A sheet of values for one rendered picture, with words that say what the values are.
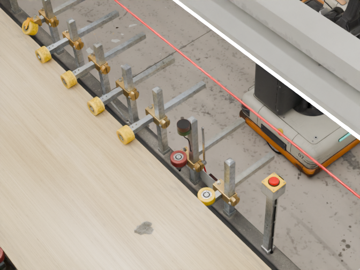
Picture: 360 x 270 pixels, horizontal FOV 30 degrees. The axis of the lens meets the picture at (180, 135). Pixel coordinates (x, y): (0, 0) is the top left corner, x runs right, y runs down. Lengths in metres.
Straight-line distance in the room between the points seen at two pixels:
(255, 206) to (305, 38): 2.74
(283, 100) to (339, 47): 2.64
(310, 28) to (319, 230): 2.69
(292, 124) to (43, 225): 1.76
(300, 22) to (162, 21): 3.83
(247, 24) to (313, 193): 2.70
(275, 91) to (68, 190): 1.48
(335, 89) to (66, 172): 1.97
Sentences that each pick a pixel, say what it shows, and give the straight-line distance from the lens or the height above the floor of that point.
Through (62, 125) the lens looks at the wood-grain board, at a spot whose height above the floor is 0.90.
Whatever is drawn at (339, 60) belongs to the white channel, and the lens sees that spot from 1.38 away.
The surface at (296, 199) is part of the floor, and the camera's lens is 4.13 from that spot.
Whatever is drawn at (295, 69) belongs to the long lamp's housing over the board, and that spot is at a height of 2.37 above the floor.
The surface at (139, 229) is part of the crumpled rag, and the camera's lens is 2.95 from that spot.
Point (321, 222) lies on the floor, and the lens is 4.06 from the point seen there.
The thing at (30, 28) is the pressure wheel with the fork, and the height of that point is 0.96.
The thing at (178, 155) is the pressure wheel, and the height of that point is 0.91.
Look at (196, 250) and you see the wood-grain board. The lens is 2.88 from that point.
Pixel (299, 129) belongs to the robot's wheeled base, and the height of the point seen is 0.28.
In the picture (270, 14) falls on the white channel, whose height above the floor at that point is 2.45.
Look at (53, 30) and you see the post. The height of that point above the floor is 0.89.
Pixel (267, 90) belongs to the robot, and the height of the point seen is 0.45.
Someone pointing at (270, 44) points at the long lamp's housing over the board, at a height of 2.38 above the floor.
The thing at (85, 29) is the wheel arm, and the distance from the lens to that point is 3.77.
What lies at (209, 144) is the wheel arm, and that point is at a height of 0.86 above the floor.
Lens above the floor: 3.40
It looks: 50 degrees down
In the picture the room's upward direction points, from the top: 5 degrees counter-clockwise
